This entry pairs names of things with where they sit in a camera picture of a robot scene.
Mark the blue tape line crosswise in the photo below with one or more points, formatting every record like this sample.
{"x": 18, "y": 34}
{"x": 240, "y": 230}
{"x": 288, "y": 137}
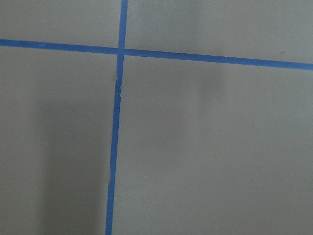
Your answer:
{"x": 157, "y": 54}

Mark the blue tape line lengthwise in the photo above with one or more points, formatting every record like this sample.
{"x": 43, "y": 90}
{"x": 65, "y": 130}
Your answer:
{"x": 116, "y": 115}

